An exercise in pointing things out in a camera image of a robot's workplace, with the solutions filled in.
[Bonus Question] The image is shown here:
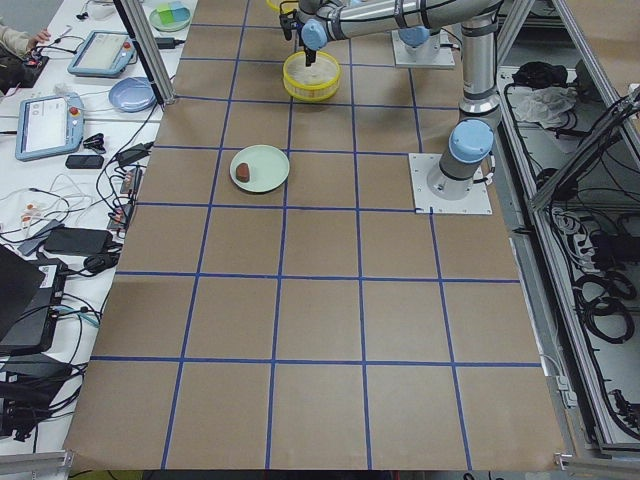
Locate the brown half-round bun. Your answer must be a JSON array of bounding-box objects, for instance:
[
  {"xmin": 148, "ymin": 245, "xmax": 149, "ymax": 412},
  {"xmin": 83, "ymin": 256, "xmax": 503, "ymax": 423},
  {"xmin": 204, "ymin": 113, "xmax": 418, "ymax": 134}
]
[{"xmin": 235, "ymin": 162, "xmax": 251, "ymax": 183}]

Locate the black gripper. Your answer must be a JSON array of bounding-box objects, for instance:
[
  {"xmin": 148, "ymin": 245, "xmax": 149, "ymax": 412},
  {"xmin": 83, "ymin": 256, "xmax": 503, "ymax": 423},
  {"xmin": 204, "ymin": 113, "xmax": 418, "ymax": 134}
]
[{"xmin": 278, "ymin": 1, "xmax": 299, "ymax": 41}]

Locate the green plate with blocks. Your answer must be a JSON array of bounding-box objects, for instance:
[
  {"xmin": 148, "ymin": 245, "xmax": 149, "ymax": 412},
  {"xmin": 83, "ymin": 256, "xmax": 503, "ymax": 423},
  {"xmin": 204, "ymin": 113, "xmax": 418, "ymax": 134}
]
[{"xmin": 149, "ymin": 1, "xmax": 192, "ymax": 32}]

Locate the teach pendant, near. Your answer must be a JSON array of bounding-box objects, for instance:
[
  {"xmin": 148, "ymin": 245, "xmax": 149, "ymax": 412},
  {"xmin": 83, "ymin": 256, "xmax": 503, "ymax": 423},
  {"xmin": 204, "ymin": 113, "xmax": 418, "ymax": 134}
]
[{"xmin": 15, "ymin": 93, "xmax": 84, "ymax": 162}]

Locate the teach pendant,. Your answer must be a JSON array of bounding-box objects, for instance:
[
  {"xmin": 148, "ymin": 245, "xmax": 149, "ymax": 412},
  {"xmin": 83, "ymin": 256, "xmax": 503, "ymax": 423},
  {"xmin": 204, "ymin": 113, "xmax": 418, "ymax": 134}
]
[
  {"xmin": 67, "ymin": 30, "xmax": 136, "ymax": 78},
  {"xmin": 15, "ymin": 93, "xmax": 84, "ymax": 162}
]

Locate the black power adapter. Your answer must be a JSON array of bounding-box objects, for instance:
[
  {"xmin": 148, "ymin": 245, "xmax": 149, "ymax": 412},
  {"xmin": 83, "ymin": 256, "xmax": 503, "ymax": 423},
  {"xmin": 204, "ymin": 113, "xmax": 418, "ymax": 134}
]
[{"xmin": 43, "ymin": 227, "xmax": 113, "ymax": 256}]

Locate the mint green plate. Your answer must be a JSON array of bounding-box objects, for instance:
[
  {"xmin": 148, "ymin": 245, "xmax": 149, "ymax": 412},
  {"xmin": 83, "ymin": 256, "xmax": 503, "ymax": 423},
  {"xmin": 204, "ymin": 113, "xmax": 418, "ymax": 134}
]
[{"xmin": 229, "ymin": 145, "xmax": 290, "ymax": 193}]

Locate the aluminium frame post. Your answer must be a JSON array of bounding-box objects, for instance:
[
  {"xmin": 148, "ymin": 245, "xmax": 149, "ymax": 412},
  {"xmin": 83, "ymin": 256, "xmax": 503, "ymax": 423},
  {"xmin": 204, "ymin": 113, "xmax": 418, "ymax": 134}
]
[{"xmin": 114, "ymin": 0, "xmax": 176, "ymax": 108}]

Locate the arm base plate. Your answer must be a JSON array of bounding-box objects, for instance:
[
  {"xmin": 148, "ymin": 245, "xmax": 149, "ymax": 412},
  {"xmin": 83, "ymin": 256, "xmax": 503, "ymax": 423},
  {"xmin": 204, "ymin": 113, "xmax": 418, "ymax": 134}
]
[
  {"xmin": 391, "ymin": 29, "xmax": 455, "ymax": 70},
  {"xmin": 408, "ymin": 153, "xmax": 493, "ymax": 215}
]

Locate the black laptop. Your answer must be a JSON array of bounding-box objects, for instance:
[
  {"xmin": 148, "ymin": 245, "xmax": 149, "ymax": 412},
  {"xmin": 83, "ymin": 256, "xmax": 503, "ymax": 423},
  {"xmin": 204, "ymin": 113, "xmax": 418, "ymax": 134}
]
[{"xmin": 1, "ymin": 247, "xmax": 67, "ymax": 356}]

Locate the yellow steamer basket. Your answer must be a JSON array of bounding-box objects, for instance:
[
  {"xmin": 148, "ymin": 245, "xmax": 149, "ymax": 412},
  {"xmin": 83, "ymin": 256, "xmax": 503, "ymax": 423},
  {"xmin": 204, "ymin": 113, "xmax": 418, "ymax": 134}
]
[
  {"xmin": 282, "ymin": 51, "xmax": 341, "ymax": 103},
  {"xmin": 266, "ymin": 0, "xmax": 280, "ymax": 12}
]

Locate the white crumpled cloth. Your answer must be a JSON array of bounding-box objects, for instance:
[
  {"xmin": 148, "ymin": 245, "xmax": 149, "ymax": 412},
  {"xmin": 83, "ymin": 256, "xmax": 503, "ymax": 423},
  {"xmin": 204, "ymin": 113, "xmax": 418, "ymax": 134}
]
[{"xmin": 514, "ymin": 86, "xmax": 577, "ymax": 128}]

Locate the blue plate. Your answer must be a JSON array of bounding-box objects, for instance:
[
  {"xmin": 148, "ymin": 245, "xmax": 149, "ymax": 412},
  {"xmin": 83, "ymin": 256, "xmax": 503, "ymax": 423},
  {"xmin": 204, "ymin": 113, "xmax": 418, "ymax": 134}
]
[{"xmin": 108, "ymin": 77, "xmax": 156, "ymax": 113}]

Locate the teach pendant, far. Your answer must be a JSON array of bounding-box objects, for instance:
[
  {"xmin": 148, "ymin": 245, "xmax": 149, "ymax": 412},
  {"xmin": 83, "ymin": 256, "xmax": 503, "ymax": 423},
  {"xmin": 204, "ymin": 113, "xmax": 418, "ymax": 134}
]
[{"xmin": 67, "ymin": 30, "xmax": 136, "ymax": 78}]

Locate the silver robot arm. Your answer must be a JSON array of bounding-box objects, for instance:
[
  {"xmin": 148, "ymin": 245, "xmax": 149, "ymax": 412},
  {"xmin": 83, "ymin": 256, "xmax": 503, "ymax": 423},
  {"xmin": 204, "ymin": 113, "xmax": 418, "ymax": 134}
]
[
  {"xmin": 278, "ymin": 0, "xmax": 501, "ymax": 200},
  {"xmin": 397, "ymin": 26, "xmax": 440, "ymax": 49}
]

